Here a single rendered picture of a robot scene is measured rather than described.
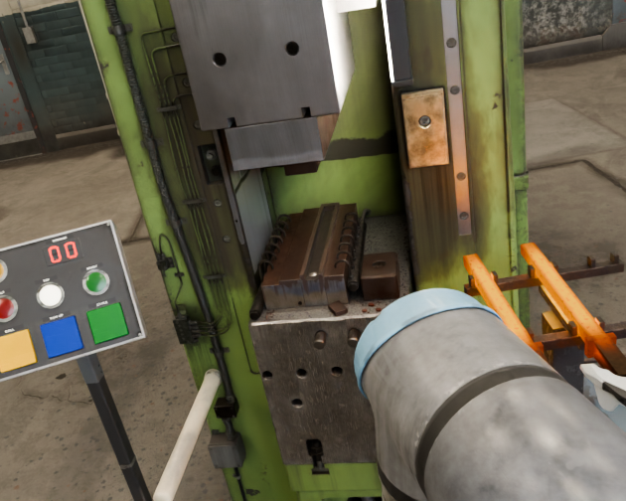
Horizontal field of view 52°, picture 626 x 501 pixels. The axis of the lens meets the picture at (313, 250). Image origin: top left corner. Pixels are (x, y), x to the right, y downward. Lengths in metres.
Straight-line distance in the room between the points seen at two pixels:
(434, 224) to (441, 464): 1.21
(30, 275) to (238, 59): 0.66
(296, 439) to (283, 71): 0.92
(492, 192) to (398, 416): 1.16
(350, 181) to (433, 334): 1.48
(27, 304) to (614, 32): 7.30
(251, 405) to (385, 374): 1.50
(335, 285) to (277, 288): 0.14
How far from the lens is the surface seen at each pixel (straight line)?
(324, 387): 1.60
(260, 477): 2.14
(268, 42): 1.33
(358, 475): 1.79
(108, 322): 1.51
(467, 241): 1.60
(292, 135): 1.37
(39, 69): 7.74
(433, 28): 1.44
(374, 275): 1.48
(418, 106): 1.45
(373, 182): 1.90
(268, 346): 1.55
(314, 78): 1.33
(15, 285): 1.56
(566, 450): 0.38
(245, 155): 1.40
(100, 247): 1.53
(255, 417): 1.97
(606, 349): 1.13
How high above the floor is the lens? 1.70
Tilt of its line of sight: 26 degrees down
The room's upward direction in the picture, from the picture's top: 11 degrees counter-clockwise
